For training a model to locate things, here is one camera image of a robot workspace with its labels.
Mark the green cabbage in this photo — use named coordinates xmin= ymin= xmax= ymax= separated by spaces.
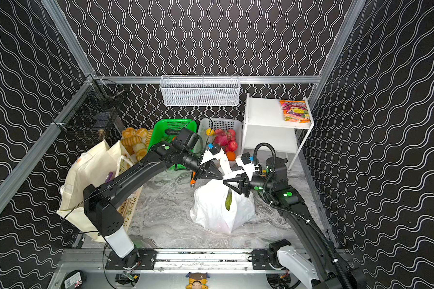
xmin=224 ymin=189 xmax=233 ymax=211

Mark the white plastic grocery bag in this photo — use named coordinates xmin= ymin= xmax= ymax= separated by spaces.
xmin=189 ymin=149 xmax=257 ymax=234

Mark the green plastic basket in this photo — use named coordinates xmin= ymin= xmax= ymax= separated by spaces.
xmin=141 ymin=119 xmax=200 ymax=174

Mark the purple Fox's candy bag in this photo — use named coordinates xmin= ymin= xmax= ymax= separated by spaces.
xmin=105 ymin=172 xmax=113 ymax=183

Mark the cream floral tote bag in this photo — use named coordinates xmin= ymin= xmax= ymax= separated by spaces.
xmin=57 ymin=140 xmax=135 ymax=243

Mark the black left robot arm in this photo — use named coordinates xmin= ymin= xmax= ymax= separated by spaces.
xmin=83 ymin=128 xmax=223 ymax=260

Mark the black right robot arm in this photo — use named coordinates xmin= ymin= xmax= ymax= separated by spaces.
xmin=224 ymin=143 xmax=366 ymax=289

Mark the orange fruit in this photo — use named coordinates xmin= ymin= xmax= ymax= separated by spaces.
xmin=225 ymin=151 xmax=236 ymax=161

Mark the red apple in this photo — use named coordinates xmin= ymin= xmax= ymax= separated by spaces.
xmin=226 ymin=140 xmax=238 ymax=152

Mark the pink dragon fruit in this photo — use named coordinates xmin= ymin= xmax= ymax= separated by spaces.
xmin=213 ymin=129 xmax=236 ymax=147

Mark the yellow lemon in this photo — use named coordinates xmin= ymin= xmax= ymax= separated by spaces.
xmin=206 ymin=128 xmax=215 ymax=137

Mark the dark green cucumber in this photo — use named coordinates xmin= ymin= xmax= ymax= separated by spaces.
xmin=165 ymin=129 xmax=180 ymax=136

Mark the white plastic basket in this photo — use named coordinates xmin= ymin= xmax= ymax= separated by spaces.
xmin=194 ymin=118 xmax=242 ymax=164

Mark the white two-tier shelf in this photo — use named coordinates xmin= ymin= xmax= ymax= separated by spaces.
xmin=240 ymin=94 xmax=315 ymax=169

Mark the braided bread middle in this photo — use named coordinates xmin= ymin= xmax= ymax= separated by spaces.
xmin=121 ymin=127 xmax=153 ymax=161

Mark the orange candy bag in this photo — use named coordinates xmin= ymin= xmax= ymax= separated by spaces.
xmin=279 ymin=100 xmax=311 ymax=124

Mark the small toy figure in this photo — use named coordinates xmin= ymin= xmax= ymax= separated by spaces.
xmin=186 ymin=272 xmax=210 ymax=289

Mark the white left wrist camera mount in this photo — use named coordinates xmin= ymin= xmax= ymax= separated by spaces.
xmin=200 ymin=143 xmax=225 ymax=165

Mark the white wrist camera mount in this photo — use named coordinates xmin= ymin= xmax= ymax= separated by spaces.
xmin=200 ymin=143 xmax=225 ymax=165
xmin=236 ymin=152 xmax=258 ymax=180

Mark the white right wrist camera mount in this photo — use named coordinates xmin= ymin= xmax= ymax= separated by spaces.
xmin=236 ymin=152 xmax=258 ymax=180

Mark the orange handled tool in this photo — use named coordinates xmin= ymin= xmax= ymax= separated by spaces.
xmin=190 ymin=172 xmax=196 ymax=188

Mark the white wire wall basket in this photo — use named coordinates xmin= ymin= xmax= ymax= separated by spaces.
xmin=160 ymin=75 xmax=241 ymax=107

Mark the black wire rack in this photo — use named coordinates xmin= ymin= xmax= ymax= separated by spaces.
xmin=56 ymin=79 xmax=127 ymax=148

